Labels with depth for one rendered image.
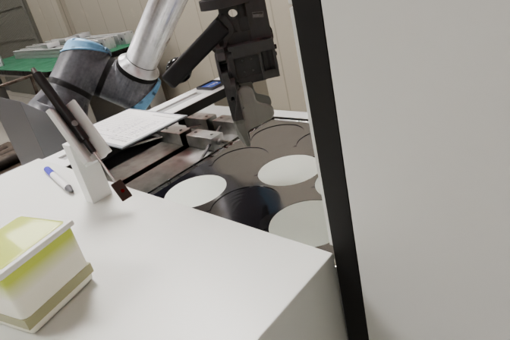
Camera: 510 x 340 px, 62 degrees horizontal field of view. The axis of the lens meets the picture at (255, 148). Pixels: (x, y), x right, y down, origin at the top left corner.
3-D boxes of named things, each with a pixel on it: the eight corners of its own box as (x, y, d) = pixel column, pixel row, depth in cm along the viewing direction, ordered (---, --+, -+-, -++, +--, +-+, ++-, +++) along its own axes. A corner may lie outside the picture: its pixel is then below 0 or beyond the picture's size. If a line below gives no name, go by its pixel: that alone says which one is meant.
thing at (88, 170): (130, 196, 55) (93, 99, 49) (105, 212, 52) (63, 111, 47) (106, 187, 59) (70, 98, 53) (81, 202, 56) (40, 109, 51)
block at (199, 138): (225, 144, 87) (222, 130, 86) (214, 151, 85) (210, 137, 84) (200, 140, 92) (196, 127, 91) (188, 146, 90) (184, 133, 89)
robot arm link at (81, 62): (50, 81, 117) (70, 38, 119) (98, 102, 121) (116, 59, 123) (45, 73, 105) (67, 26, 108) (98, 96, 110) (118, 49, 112)
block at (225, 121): (250, 128, 92) (247, 116, 91) (240, 135, 90) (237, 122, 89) (225, 125, 97) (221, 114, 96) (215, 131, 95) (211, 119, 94)
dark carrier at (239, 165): (440, 138, 66) (440, 134, 66) (325, 273, 44) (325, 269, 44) (272, 121, 89) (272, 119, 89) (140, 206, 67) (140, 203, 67)
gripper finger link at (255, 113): (281, 145, 60) (268, 82, 57) (240, 153, 60) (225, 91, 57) (279, 138, 63) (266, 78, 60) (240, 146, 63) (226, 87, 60)
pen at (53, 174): (74, 187, 59) (48, 165, 69) (67, 190, 58) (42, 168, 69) (77, 193, 59) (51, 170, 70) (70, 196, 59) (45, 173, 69)
